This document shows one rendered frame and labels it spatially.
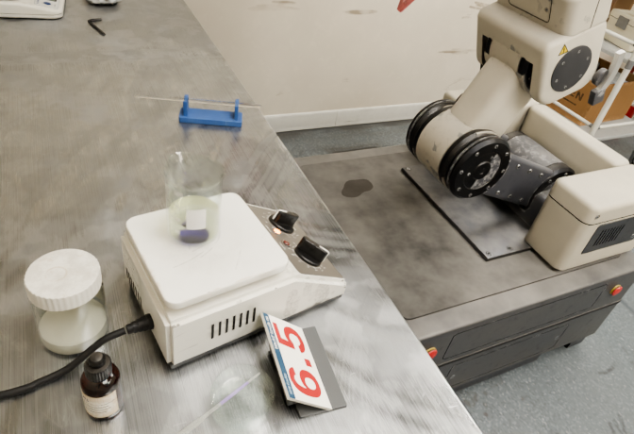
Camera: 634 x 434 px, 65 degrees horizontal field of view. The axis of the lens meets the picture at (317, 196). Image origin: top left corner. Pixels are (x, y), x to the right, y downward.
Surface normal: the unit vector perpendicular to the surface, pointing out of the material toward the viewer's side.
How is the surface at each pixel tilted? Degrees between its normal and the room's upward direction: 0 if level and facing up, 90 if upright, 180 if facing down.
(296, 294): 90
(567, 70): 90
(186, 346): 90
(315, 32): 90
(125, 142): 0
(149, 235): 0
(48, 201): 0
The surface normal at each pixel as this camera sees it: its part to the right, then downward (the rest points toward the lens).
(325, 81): 0.41, 0.60
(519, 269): 0.15, -0.79
